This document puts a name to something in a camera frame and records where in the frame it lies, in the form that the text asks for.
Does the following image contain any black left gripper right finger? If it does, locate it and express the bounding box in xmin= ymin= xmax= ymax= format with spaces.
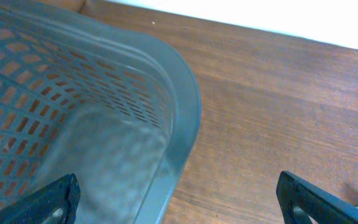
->
xmin=276 ymin=170 xmax=358 ymax=224

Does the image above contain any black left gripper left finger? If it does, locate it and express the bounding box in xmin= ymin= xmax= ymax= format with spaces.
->
xmin=0 ymin=174 xmax=81 ymax=224

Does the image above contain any dark grey mesh basket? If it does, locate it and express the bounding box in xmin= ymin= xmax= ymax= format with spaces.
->
xmin=0 ymin=1 xmax=201 ymax=223

